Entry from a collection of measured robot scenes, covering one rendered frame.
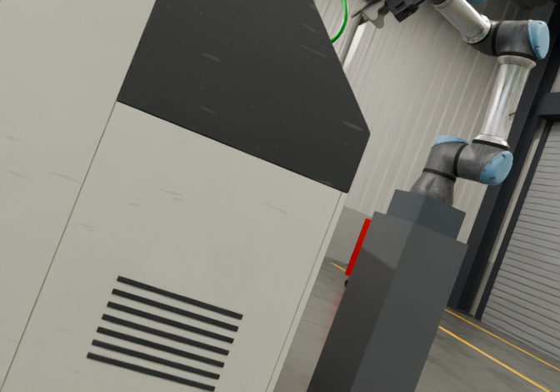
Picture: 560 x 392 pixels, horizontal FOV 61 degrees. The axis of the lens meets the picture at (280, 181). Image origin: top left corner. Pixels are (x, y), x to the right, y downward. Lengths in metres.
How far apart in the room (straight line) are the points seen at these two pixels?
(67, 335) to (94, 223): 0.25
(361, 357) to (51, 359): 0.90
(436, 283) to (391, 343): 0.24
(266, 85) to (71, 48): 0.43
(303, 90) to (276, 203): 0.27
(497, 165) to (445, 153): 0.18
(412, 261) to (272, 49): 0.82
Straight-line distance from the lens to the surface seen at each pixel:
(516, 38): 1.73
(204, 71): 1.11
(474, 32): 1.72
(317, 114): 1.15
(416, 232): 1.57
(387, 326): 1.61
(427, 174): 1.70
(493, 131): 1.67
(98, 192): 1.10
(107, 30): 1.13
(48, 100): 1.12
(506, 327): 8.59
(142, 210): 1.10
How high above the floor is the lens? 0.72
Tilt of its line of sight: 2 degrees up
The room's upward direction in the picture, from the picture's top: 21 degrees clockwise
